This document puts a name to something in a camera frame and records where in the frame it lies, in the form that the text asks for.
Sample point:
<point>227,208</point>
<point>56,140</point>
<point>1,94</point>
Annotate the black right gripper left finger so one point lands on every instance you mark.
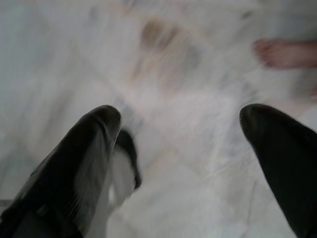
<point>62,186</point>

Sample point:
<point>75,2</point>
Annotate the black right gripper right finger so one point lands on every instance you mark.
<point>289,173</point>

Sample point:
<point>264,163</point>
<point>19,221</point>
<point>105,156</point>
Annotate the person bare foot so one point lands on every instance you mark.
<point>280,54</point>

